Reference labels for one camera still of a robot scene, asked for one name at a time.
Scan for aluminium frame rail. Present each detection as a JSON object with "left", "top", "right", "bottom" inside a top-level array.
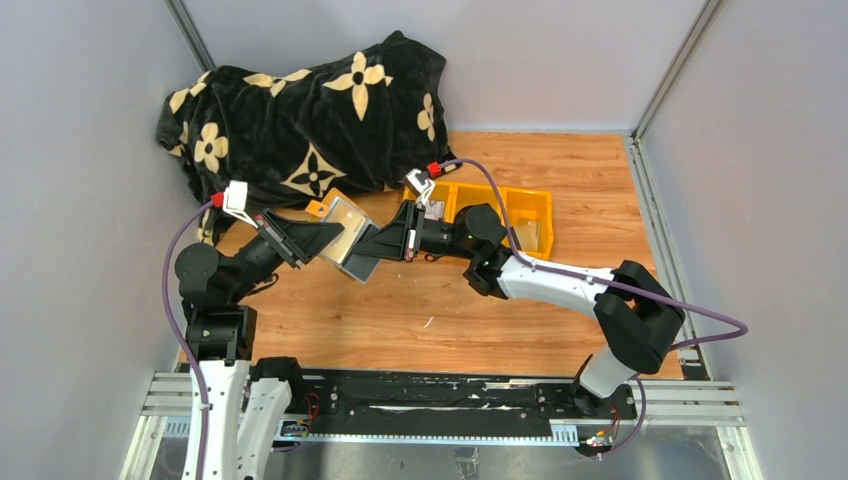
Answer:
[{"left": 120, "top": 361, "right": 762, "bottom": 479}]

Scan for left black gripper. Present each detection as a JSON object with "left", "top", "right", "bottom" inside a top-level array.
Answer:
[{"left": 229, "top": 206, "right": 343, "bottom": 301}]

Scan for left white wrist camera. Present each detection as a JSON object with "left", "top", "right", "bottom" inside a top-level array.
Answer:
[{"left": 221, "top": 180, "right": 258, "bottom": 229}]

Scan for yellow leather card holder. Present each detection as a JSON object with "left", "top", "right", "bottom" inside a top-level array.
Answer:
[{"left": 306, "top": 188, "right": 374, "bottom": 267}]

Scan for white cards in bin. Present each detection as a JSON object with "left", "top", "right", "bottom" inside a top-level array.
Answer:
[{"left": 425, "top": 200, "right": 445, "bottom": 221}]

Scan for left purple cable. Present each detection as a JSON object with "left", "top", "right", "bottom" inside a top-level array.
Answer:
[{"left": 162, "top": 193, "right": 227, "bottom": 480}]

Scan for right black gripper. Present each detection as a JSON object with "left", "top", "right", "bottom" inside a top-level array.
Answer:
[{"left": 354, "top": 200, "right": 478, "bottom": 264}]

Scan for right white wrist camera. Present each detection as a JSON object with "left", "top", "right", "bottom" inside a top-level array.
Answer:
[{"left": 403, "top": 169, "right": 436, "bottom": 208}]

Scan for gold cards in bin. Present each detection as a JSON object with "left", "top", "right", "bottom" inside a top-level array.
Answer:
[{"left": 511, "top": 219, "right": 541, "bottom": 252}]

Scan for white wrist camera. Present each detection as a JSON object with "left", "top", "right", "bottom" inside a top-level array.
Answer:
[
  {"left": 403, "top": 169, "right": 436, "bottom": 208},
  {"left": 221, "top": 180, "right": 258, "bottom": 229}
]

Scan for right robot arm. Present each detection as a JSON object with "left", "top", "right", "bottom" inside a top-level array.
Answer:
[{"left": 352, "top": 200, "right": 685, "bottom": 418}]

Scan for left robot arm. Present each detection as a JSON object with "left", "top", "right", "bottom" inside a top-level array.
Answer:
[{"left": 175, "top": 210, "right": 344, "bottom": 479}]

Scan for yellow three-compartment bin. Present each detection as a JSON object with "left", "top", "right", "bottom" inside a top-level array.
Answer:
[{"left": 401, "top": 181, "right": 554, "bottom": 260}]

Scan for black floral blanket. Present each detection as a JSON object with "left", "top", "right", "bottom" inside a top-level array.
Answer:
[{"left": 154, "top": 31, "right": 453, "bottom": 210}]

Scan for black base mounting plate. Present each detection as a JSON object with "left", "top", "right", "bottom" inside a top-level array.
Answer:
[{"left": 284, "top": 369, "right": 638, "bottom": 439}]

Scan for grey credit card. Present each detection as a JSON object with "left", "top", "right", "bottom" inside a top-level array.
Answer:
[{"left": 338, "top": 223, "right": 380, "bottom": 284}]

